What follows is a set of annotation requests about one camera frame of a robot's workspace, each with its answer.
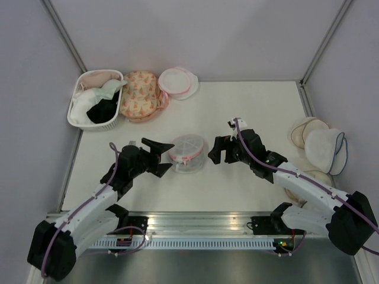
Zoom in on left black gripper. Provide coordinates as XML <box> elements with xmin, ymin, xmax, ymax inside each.
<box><xmin>130</xmin><ymin>138</ymin><xmax>174</xmax><ymax>179</ymax></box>

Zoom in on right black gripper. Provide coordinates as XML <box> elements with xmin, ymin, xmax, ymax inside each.
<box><xmin>208</xmin><ymin>135</ymin><xmax>253</xmax><ymax>165</ymax></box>

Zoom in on round mesh bag pink trim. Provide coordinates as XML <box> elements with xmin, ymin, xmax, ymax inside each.
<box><xmin>168</xmin><ymin>134</ymin><xmax>207</xmax><ymax>174</ymax></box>

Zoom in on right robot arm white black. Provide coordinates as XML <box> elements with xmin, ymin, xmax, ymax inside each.
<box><xmin>208</xmin><ymin>127</ymin><xmax>378</xmax><ymax>256</ymax></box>

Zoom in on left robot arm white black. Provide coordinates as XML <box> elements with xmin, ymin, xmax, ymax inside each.
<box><xmin>27</xmin><ymin>138</ymin><xmax>174</xmax><ymax>281</ymax></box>

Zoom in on white plastic laundry basket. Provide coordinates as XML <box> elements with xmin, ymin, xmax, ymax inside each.
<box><xmin>67</xmin><ymin>69</ymin><xmax>123</xmax><ymax>131</ymax></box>

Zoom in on floral peach laundry bag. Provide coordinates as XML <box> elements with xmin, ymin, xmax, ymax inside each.
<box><xmin>119</xmin><ymin>70</ymin><xmax>169</xmax><ymax>123</ymax></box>

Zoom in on black bra in basket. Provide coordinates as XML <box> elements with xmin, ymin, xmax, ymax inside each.
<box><xmin>86</xmin><ymin>92</ymin><xmax>119</xmax><ymax>124</ymax></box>

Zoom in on white round bag pink trim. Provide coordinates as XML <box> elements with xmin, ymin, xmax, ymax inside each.
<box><xmin>158</xmin><ymin>67</ymin><xmax>199</xmax><ymax>101</ymax></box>

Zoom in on mint green bra in basket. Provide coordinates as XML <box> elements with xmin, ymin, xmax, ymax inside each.
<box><xmin>95</xmin><ymin>79</ymin><xmax>127</xmax><ymax>100</ymax></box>

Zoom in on white bra in basket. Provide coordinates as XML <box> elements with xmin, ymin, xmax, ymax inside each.
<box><xmin>70</xmin><ymin>88</ymin><xmax>99</xmax><ymax>125</ymax></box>

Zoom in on pale pink bra in basket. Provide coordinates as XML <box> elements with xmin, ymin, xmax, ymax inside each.
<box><xmin>81</xmin><ymin>71</ymin><xmax>121</xmax><ymax>89</ymax></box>

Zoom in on white bag blue trim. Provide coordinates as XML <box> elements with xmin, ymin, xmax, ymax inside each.
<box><xmin>304</xmin><ymin>128</ymin><xmax>349</xmax><ymax>176</ymax></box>

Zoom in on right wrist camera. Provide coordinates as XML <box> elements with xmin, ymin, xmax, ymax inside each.
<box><xmin>227</xmin><ymin>118</ymin><xmax>248</xmax><ymax>140</ymax></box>

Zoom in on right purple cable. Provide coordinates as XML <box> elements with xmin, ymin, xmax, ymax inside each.
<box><xmin>232</xmin><ymin>117</ymin><xmax>379</xmax><ymax>258</ymax></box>

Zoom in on purple cable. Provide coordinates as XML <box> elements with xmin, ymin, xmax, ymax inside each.
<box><xmin>40</xmin><ymin>141</ymin><xmax>146</xmax><ymax>279</ymax></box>
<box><xmin>232</xmin><ymin>117</ymin><xmax>379</xmax><ymax>258</ymax></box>

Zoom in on aluminium mounting rail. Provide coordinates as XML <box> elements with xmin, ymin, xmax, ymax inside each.
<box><xmin>44</xmin><ymin>210</ymin><xmax>306</xmax><ymax>237</ymax></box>

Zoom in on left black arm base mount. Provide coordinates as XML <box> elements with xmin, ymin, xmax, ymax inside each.
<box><xmin>107</xmin><ymin>204</ymin><xmax>148</xmax><ymax>235</ymax></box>

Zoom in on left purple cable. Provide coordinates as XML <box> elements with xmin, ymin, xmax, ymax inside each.
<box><xmin>40</xmin><ymin>141</ymin><xmax>146</xmax><ymax>279</ymax></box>

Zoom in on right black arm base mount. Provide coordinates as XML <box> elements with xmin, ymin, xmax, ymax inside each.
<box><xmin>250</xmin><ymin>202</ymin><xmax>292</xmax><ymax>235</ymax></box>

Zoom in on white slotted cable duct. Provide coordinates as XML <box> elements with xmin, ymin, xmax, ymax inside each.
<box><xmin>89</xmin><ymin>237</ymin><xmax>275</xmax><ymax>250</ymax></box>

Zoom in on left aluminium frame post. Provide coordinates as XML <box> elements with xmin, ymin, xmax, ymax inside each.
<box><xmin>40</xmin><ymin>0</ymin><xmax>88</xmax><ymax>73</ymax></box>

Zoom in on aluminium frame post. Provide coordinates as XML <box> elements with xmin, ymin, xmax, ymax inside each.
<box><xmin>298</xmin><ymin>0</ymin><xmax>354</xmax><ymax>88</ymax></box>
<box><xmin>40</xmin><ymin>0</ymin><xmax>88</xmax><ymax>73</ymax></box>

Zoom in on right aluminium frame post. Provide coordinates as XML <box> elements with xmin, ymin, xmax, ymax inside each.
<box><xmin>298</xmin><ymin>0</ymin><xmax>354</xmax><ymax>88</ymax></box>

